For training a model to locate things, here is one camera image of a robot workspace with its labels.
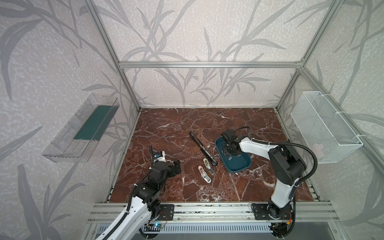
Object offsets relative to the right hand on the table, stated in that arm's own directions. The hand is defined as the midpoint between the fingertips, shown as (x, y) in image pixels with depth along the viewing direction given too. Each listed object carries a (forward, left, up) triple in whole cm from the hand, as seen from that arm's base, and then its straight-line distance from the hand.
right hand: (227, 147), depth 97 cm
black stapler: (-4, +15, +1) cm, 15 cm away
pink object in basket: (-13, -40, +21) cm, 47 cm away
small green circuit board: (-42, +38, 0) cm, 57 cm away
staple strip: (-8, -1, 0) cm, 8 cm away
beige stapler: (-14, +13, +1) cm, 19 cm away
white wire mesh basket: (-11, -37, +34) cm, 52 cm away
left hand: (-12, +32, +8) cm, 35 cm away
